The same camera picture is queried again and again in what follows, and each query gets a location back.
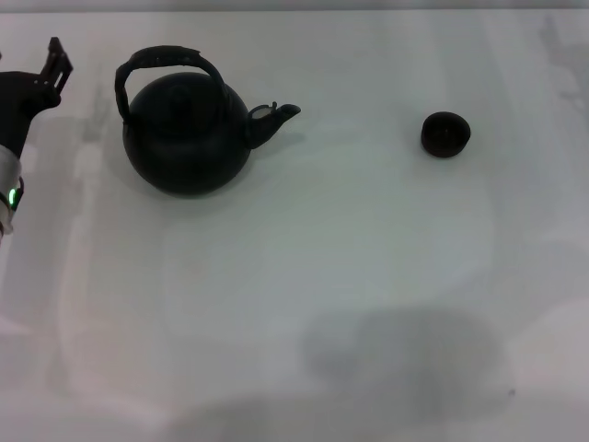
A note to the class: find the small black teacup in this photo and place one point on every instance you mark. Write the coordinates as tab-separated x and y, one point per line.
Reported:
445	136

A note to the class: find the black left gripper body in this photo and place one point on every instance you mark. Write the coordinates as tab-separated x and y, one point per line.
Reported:
18	106

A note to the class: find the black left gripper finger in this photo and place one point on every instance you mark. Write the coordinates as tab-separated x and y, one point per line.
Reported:
56	64

